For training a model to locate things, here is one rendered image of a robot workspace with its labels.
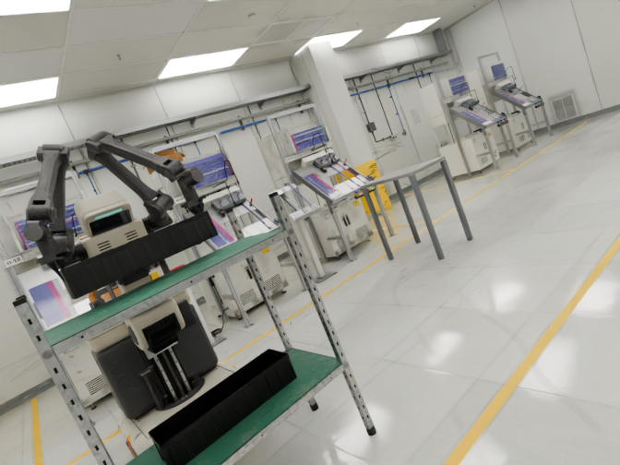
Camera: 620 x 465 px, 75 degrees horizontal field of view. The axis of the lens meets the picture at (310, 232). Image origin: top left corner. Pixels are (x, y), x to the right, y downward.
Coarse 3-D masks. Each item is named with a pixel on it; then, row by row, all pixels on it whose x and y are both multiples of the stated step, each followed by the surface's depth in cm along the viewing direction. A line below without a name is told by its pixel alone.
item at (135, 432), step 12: (216, 372) 228; (228, 372) 222; (204, 384) 219; (216, 384) 213; (192, 396) 210; (156, 408) 212; (168, 408) 207; (180, 408) 202; (120, 420) 220; (132, 420) 211; (144, 420) 205; (156, 420) 200; (132, 432) 199; (144, 432) 192; (132, 444) 194; (144, 444) 182
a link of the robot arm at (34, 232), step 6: (54, 210) 144; (54, 216) 144; (30, 222) 134; (36, 222) 135; (42, 222) 140; (48, 222) 143; (54, 222) 146; (30, 228) 134; (36, 228) 135; (42, 228) 137; (24, 234) 133; (30, 234) 134; (36, 234) 135; (42, 234) 135; (30, 240) 134; (36, 240) 135; (42, 240) 140
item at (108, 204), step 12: (108, 192) 187; (84, 204) 179; (96, 204) 180; (108, 204) 181; (120, 204) 182; (84, 216) 174; (96, 216) 177; (108, 216) 181; (120, 216) 185; (132, 216) 190; (84, 228) 180; (96, 228) 180; (108, 228) 184
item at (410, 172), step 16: (432, 160) 367; (384, 176) 397; (400, 176) 348; (448, 176) 358; (368, 192) 397; (400, 192) 417; (416, 192) 340; (432, 224) 345; (464, 224) 365; (384, 240) 403; (416, 240) 425; (432, 240) 348
